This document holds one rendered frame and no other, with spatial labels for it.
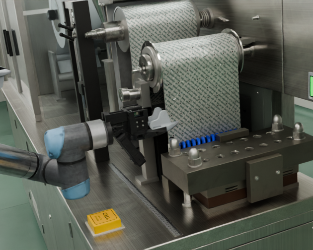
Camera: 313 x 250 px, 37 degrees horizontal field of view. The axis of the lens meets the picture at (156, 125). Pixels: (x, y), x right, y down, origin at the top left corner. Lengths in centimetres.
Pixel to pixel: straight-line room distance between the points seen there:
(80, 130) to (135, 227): 28
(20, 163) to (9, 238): 198
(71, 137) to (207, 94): 41
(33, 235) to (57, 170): 194
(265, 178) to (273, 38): 39
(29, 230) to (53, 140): 209
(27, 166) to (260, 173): 60
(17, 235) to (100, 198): 189
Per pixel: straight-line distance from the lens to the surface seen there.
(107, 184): 146
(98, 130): 121
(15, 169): 126
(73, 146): 120
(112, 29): 151
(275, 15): 136
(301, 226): 134
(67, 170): 122
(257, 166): 122
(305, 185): 138
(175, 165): 120
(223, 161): 120
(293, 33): 130
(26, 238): 317
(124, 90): 133
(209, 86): 134
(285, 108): 168
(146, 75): 131
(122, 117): 124
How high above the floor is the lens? 149
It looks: 17 degrees down
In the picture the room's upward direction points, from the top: 6 degrees counter-clockwise
